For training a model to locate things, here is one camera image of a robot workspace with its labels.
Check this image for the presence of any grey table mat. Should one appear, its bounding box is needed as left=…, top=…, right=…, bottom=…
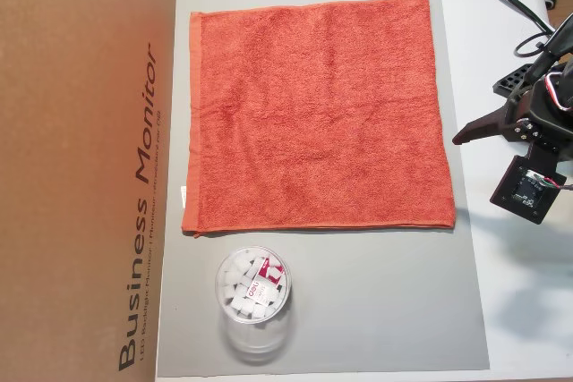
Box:
left=156, top=0, right=492, bottom=378

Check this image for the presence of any orange terry towel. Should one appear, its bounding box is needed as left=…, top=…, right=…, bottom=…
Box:
left=180, top=0, right=457, bottom=238

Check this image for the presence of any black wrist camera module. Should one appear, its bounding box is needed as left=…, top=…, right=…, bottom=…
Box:
left=490, top=153, right=566, bottom=225

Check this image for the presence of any brown cardboard monitor box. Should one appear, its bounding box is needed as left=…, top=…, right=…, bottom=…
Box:
left=0, top=0, right=180, bottom=382

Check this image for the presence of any black perforated base clamp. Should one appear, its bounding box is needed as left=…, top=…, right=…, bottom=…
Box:
left=492, top=64, right=538, bottom=99

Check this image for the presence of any red white eraser sleeve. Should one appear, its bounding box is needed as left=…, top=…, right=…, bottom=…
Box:
left=255, top=256, right=287, bottom=284

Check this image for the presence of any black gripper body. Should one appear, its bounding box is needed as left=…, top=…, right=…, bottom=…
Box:
left=504, top=72, right=573, bottom=157

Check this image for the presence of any deli labelled white eraser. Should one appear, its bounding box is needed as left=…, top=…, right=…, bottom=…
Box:
left=240, top=276, right=275, bottom=307

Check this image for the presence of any clear plastic jar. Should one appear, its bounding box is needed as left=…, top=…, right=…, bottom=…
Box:
left=213, top=245, right=297, bottom=365

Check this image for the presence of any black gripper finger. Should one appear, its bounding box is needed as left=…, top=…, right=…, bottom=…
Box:
left=451, top=106, right=510, bottom=147

